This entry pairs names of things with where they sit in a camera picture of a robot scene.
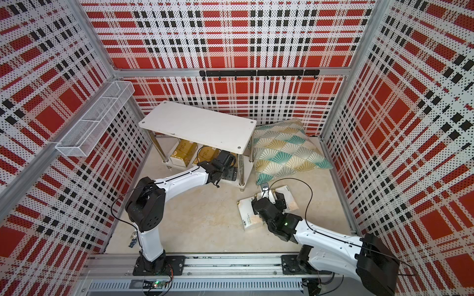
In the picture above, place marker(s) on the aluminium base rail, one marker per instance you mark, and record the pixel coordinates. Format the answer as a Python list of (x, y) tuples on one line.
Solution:
[(196, 274)]

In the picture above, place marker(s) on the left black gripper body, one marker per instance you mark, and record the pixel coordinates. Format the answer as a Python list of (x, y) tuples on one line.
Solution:
[(229, 174)]

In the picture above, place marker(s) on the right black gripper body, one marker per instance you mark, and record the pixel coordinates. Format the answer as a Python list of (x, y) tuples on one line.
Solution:
[(280, 205)]

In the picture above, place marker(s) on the white wire mesh basket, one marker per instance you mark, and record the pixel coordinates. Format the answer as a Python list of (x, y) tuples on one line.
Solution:
[(83, 137)]

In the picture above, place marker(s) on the gold tissue pack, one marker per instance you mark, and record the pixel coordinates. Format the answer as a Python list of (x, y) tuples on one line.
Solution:
[(233, 160), (183, 153), (206, 154)]

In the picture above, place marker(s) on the white two-tier shelf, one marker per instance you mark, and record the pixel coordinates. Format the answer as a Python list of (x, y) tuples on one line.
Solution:
[(170, 122)]

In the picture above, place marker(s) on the small blue sensor module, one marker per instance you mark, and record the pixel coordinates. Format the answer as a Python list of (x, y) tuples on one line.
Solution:
[(133, 240)]

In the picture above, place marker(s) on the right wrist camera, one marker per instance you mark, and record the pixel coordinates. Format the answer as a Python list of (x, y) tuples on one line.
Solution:
[(264, 187)]

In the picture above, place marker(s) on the black wall hook rail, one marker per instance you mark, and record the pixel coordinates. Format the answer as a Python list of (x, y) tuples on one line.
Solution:
[(251, 73)]

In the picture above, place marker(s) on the white tissue pack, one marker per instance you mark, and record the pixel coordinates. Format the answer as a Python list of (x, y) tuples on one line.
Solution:
[(291, 204), (249, 219), (268, 194)]

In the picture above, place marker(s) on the green gold patterned cushion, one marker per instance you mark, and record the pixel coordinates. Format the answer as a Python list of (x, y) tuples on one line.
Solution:
[(283, 149)]

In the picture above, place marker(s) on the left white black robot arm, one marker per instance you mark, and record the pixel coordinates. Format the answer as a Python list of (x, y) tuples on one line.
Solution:
[(146, 205)]

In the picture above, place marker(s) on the green circuit board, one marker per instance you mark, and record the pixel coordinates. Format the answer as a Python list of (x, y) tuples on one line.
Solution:
[(150, 285)]

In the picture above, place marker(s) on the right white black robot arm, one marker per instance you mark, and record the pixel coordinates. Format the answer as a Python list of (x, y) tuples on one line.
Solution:
[(366, 259)]

